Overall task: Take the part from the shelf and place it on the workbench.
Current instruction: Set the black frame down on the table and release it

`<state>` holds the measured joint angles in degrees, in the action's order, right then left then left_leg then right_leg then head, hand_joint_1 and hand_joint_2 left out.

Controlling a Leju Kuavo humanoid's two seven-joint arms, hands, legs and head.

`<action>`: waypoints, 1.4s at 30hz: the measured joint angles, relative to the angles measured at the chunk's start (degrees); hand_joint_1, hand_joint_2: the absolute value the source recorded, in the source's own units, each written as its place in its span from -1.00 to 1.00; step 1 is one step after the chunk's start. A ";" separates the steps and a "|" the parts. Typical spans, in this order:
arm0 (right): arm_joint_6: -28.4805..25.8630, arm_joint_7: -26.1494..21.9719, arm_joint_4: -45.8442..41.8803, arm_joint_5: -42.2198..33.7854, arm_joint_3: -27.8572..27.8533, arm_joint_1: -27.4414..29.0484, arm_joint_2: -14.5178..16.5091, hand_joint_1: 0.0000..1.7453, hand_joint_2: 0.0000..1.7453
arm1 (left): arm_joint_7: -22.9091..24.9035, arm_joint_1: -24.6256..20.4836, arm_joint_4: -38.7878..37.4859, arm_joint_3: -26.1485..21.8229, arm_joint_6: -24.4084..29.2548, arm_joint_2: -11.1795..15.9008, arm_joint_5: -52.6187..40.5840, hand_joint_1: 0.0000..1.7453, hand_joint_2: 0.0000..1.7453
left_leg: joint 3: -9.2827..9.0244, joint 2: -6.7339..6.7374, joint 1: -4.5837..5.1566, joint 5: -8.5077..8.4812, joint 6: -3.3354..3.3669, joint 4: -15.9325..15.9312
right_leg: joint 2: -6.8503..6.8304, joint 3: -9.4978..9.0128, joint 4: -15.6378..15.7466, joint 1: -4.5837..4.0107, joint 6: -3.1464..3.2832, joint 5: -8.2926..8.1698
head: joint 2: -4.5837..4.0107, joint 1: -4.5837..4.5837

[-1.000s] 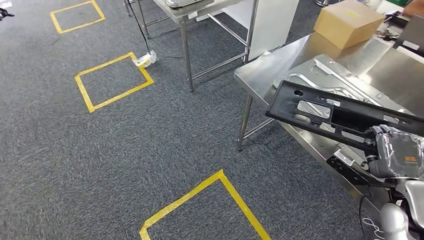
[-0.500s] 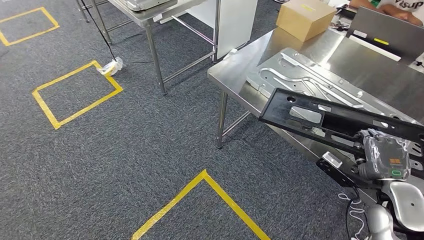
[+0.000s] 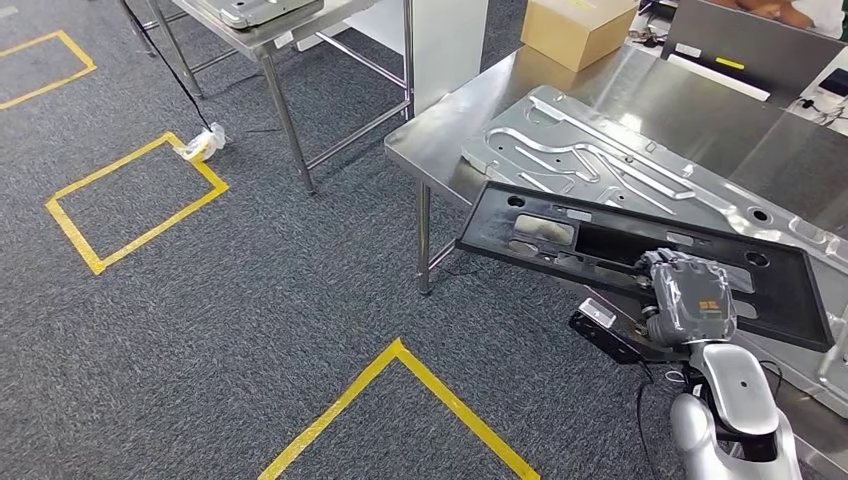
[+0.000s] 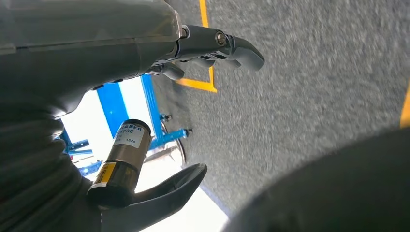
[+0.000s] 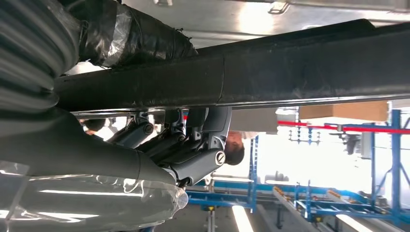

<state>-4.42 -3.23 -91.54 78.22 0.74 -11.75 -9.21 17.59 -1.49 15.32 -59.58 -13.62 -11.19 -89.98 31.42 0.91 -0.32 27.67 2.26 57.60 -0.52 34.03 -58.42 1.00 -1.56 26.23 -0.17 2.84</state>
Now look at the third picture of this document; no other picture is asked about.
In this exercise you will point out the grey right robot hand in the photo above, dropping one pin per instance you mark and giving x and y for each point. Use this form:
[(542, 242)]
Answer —
[(696, 298)]

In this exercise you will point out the black plastic license plate frame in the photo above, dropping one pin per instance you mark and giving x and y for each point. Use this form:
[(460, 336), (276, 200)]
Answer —
[(497, 225)]

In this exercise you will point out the person's left forearm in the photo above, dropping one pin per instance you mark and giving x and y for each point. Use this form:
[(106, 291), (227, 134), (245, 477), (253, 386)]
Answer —
[(775, 12)]

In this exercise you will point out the stainless steel workbench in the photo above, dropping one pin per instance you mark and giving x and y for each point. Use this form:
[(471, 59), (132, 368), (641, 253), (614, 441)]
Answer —
[(662, 106)]

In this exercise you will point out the stamped sheet metal panel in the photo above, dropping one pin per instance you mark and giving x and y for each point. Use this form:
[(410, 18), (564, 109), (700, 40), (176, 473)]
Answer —
[(265, 10), (596, 152)]

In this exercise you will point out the grey laptop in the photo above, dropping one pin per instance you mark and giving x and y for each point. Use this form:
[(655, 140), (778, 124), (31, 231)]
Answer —
[(748, 53)]

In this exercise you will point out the black smartphone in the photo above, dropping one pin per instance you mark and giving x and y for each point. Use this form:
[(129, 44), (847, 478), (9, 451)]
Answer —
[(835, 81)]

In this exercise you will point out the bunch of keys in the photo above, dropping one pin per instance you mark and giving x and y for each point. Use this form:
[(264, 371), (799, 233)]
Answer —
[(646, 38)]

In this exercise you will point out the yellow floor tape square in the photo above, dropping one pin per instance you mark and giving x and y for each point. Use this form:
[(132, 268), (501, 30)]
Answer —
[(79, 66), (152, 225), (450, 397)]

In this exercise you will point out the black pouch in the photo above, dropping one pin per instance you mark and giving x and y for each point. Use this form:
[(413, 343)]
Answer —
[(656, 8)]

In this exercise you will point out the brown cardboard box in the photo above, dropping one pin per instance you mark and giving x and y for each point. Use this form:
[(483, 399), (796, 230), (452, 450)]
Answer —
[(570, 33)]

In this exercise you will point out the person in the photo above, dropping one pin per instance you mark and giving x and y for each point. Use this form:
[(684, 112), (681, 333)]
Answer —
[(828, 13)]

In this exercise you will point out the white partition panel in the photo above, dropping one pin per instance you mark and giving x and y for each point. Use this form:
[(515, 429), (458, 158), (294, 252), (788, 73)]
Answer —
[(450, 53)]

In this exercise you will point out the stainless steel table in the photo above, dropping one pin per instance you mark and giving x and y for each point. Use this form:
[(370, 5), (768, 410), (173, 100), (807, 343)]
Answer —
[(338, 13)]

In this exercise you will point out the pale wrist camera on bracket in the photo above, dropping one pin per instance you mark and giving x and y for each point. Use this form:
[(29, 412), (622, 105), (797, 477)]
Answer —
[(603, 328)]

